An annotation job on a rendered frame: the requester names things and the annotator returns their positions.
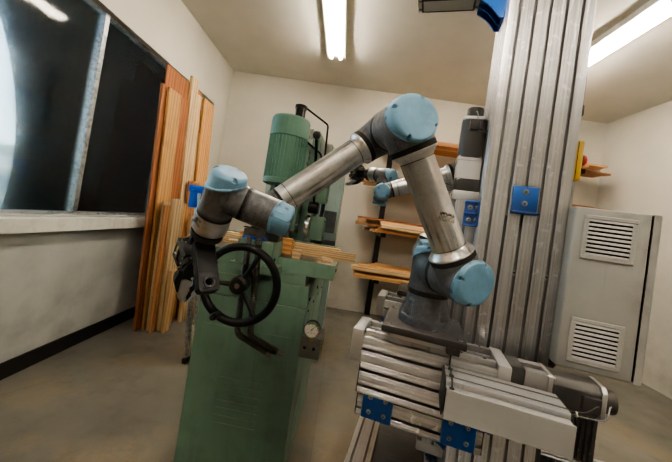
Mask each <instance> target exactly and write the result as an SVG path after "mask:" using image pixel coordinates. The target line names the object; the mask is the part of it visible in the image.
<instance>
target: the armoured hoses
mask: <svg viewBox="0 0 672 462"><path fill-rule="evenodd" d="M262 242H263V239H262V238H256V239H255V246H257V247H259V248H262V247H261V246H262ZM244 243H248V244H251V243H252V237H250V236H245V242H244ZM249 255H250V252H247V251H244V253H243V262H242V269H241V275H244V273H245V272H246V271H247V269H248V264H249V257H250V256H249ZM260 260H261V259H260ZM260 260H259V262H258V263H257V264H256V266H255V267H254V269H253V273H252V274H253V275H252V276H253V277H252V284H251V285H252V286H251V293H250V294H251V295H250V296H251V297H250V303H251V306H252V308H253V310H254V312H256V301H257V291H258V290H257V289H258V288H257V287H258V280H259V279H258V278H259V271H260V270H259V269H260V268H259V267H260ZM237 301H238V302H237V307H236V308H237V309H236V310H237V311H236V316H235V317H236V319H242V314H243V313H242V312H243V305H244V304H243V303H244V300H243V298H242V296H241V294H240V295H238V300H237ZM234 333H235V336H236V337H237V338H238V339H240V340H241V341H243V342H244V343H246V344H247V345H249V346H250V347H252V348H253V349H255V350H256V351H259V352H260V353H262V354H263V355H264V356H266V357H268V358H269V359H270V358H271V357H272V355H273V354H274V355H276V356H278V357H280V358H282V356H283V354H284V351H282V350H280V349H278V348H277V347H275V346H274V345H271V344H269V343H268V342H266V341H265V340H263V339H262V338H259V337H257V336H256V335H255V334H254V325H252V326H248V328H247V335H248V337H247V336H246V335H244V334H243V333H242V332H241V327H234Z"/></svg>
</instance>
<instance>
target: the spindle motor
mask: <svg viewBox="0 0 672 462"><path fill-rule="evenodd" d="M310 127H311V125H310V122H309V120H307V119H306V118H304V117H301V116H298V115H294V114H289V113H277V114H275V115H274V116H273V118H272V124H271V131H270V137H269V143H268V150H267V156H266V162H265V169H264V175H263V182H264V183H266V184H269V185H274V186H275V185H280V184H282V183H283V182H285V181H286V180H288V179H289V178H291V177H292V176H294V175H296V174H297V173H299V172H300V171H302V170H303V169H304V165H305V159H306V152H307V146H308V139H309V133H310Z"/></svg>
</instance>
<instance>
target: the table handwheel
mask: <svg viewBox="0 0 672 462"><path fill-rule="evenodd" d="M233 251H247V252H250V253H253V254H255V255H256V258H255V259H254V261H253V262H252V264H251V265H250V267H249V268H248V269H247V271H246V272H245V273H244V275H239V276H237V277H235V278H233V279H231V281H222V280H219V281H220V285H224V286H229V289H230V291H231V292H232V293H233V294H236V295H240V294H241V296H242V298H243V300H244V302H245V304H246V306H247V309H248V311H249V313H250V316H251V317H249V318H245V319H236V318H232V317H229V316H227V315H225V314H223V313H222V314H221V315H220V316H219V317H218V318H217V319H216V320H217V321H219V322H221V323H223V324H225V325H228V326H231V327H248V326H252V325H255V324H257V323H259V322H261V321H262V320H264V319H265V318H266V317H267V316H268V315H269V314H270V313H271V312H272V311H273V309H274V308H275V306H276V304H277V302H278V300H279V296H280V292H281V278H280V273H279V270H278V268H277V266H276V264H275V262H274V260H273V259H272V258H271V257H270V255H269V254H268V253H266V252H265V251H264V250H262V249H261V248H259V247H257V246H255V245H252V244H248V243H232V244H228V245H225V246H223V247H221V248H219V249H217V250H216V256H217V260H218V259H219V258H220V257H222V256H223V255H225V254H227V253H229V252H233ZM260 259H262V260H263V261H264V262H265V264H266V265H267V267H268V268H269V270H270V273H271V276H272V281H273V290H272V295H271V298H270V300H269V302H268V304H267V305H266V306H265V308H264V309H263V310H262V311H261V312H259V313H258V314H255V312H254V310H253V308H252V306H251V303H250V301H249V298H248V296H247V293H246V292H245V291H247V290H248V289H249V287H250V284H252V277H253V276H252V275H253V274H252V273H251V272H252V270H253V269H254V267H255V266H256V264H257V263H258V262H259V260H260ZM250 273H251V274H250ZM200 297H201V300H202V303H203V305H204V307H205V308H206V310H207V311H208V313H209V314H212V313H213V312H216V311H219V310H218V309H217V308H216V307H215V305H214V304H213V303H212V301H211V299H210V296H209V294H205V295H200Z"/></svg>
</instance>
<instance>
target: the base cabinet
mask: <svg viewBox="0 0 672 462"><path fill-rule="evenodd" d="M322 286H323V282H322V284H321V285H320V287H319V289H318V290H317V292H316V294H315V295H314V297H313V299H312V300H311V302H310V304H309V305H308V307H307V309H300V308H294V307H289V306H283V305H278V304H276V306H275V308H274V309H273V311H272V312H271V313H270V314H269V315H268V316H267V317H266V318H265V319H264V320H262V321H261V322H259V323H257V324H255V325H254V334H255V335H256V336H257V337H259V338H262V339H263V340H265V341H266V342H268V343H269V344H271V345H274V346H275V347H277V348H278V349H280V350H282V351H284V354H283V356H282V358H280V357H278V356H276V355H274V354H273V355H272V357H271V358H270V359H269V358H268V357H266V356H264V355H263V354H262V353H260V352H259V351H256V350H255V349H253V348H252V347H250V346H249V345H247V344H246V343H244V342H243V341H241V340H240V339H238V338H237V337H236V336H235V333H234V327H231V326H228V325H225V324H223V323H221V322H219V321H217V320H215V321H211V320H210V319H209V315H210V314H209V313H208V311H207V310H206V308H205V307H204V305H203V303H202V300H201V297H200V300H199V306H198V312H197V319H196V325H195V331H194V337H193V343H192V349H191V356H190V362H189V368H188V374H187V380H186V386H185V393H184V399H183V405H182V411H181V417H180V423H179V430H178V436H177V442H176V448H175V454H174V460H173V462H287V460H288V457H289V453H290V450H291V447H292V443H293V440H294V437H295V433H296V430H297V427H298V423H299V420H300V417H301V413H302V410H303V407H304V403H305V397H306V390H307V384H308V377H309V371H310V364H311V359H308V358H303V357H298V353H299V346H300V340H301V335H302V333H303V329H304V326H305V324H306V323H307V322H308V321H309V320H316V321H317V319H318V312H319V305H320V299H321V292H322ZM209 296H210V299H211V301H212V303H213V304H214V305H215V307H216V308H217V309H218V310H220V311H221V312H222V313H223V314H225V315H227V316H229V317H232V318H236V317H235V316H236V311H237V310H236V309H237V308H236V307H237V302H238V301H237V300H238V297H233V296H227V295H222V294H216V293H213V294H209Z"/></svg>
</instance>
